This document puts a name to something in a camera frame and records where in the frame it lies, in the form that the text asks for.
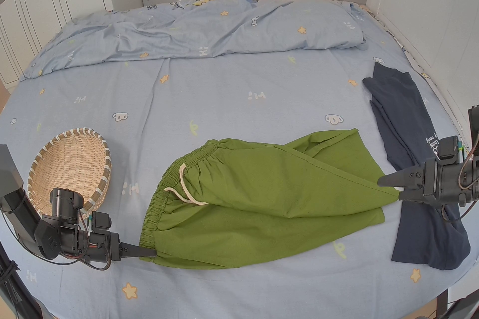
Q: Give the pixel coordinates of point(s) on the pale blue quilt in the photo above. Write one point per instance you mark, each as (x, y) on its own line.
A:
(194, 29)

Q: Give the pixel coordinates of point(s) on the round woven basket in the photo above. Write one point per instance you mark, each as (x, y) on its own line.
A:
(71, 164)

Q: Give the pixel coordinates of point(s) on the green shorts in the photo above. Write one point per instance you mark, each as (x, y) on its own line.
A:
(269, 198)

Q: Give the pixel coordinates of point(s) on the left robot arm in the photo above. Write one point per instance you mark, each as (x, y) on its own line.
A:
(22, 209)

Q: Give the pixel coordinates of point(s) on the dark blue garment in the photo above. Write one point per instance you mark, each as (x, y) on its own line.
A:
(400, 112)

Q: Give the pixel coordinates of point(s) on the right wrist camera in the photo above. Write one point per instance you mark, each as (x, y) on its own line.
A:
(449, 149)

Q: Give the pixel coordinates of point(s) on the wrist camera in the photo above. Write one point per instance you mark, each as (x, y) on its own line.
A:
(100, 222)
(449, 149)

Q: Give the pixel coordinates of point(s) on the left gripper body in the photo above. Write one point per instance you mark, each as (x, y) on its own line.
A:
(99, 248)

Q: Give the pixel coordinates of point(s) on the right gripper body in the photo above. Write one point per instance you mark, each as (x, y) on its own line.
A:
(447, 183)

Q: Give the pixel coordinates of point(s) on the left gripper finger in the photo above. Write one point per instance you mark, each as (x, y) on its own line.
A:
(131, 251)

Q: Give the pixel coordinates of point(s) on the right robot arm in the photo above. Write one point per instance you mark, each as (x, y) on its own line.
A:
(472, 179)

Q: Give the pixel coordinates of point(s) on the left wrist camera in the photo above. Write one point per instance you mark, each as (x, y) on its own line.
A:
(100, 222)

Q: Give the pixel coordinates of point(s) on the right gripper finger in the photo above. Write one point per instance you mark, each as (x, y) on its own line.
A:
(415, 195)
(409, 177)

